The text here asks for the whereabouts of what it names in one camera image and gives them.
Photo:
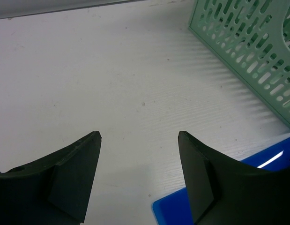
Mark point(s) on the green file organizer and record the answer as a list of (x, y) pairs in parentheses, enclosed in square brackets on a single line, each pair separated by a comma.
[(252, 38)]

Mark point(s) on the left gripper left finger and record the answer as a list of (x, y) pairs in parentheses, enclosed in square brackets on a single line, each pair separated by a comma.
[(52, 190)]

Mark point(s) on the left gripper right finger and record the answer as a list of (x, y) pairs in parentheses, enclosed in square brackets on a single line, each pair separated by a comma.
[(224, 191)]

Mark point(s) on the blue clip file folder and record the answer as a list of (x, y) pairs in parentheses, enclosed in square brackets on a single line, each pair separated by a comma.
[(174, 209)]

